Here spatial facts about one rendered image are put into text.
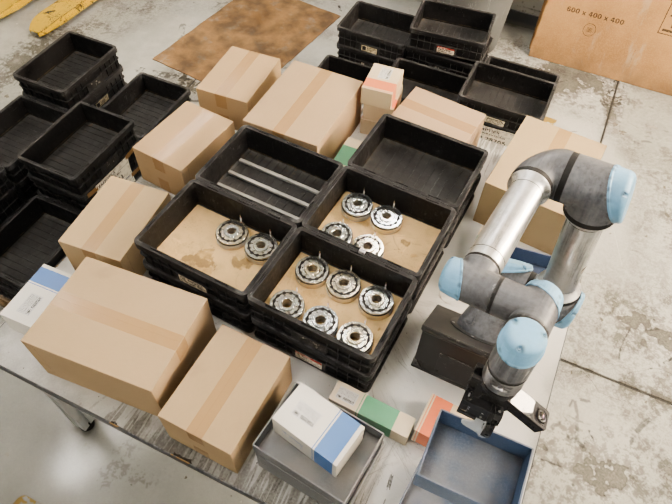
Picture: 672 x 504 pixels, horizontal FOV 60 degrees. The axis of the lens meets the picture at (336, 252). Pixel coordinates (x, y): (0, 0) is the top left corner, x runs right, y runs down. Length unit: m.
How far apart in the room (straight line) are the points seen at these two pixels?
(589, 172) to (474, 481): 0.69
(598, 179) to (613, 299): 1.75
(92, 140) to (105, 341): 1.36
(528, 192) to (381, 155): 0.95
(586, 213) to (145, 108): 2.30
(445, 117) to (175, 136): 1.00
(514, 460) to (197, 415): 0.77
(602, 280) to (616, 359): 0.42
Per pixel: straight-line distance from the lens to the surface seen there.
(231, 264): 1.85
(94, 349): 1.70
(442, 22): 3.50
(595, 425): 2.71
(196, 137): 2.20
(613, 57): 4.27
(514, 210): 1.25
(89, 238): 1.98
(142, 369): 1.64
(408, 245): 1.89
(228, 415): 1.58
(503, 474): 1.36
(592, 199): 1.36
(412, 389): 1.79
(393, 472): 1.70
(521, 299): 1.10
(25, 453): 2.69
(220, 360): 1.65
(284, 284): 1.79
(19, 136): 3.20
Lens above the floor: 2.32
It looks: 53 degrees down
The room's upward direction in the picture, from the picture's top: 2 degrees clockwise
